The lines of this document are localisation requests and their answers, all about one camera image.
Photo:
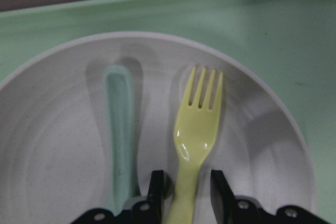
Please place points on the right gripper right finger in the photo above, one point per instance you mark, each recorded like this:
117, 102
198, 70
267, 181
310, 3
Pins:
229, 208

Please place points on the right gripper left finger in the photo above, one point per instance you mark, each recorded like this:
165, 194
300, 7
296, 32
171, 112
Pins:
149, 209

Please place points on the yellow plastic fork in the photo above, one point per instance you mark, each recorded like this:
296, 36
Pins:
195, 133

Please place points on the white round plate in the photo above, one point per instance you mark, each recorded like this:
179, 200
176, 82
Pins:
55, 156

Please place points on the green plastic spoon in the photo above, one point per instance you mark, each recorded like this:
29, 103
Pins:
119, 94

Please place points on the light green tray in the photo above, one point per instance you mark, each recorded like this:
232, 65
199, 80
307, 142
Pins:
290, 44

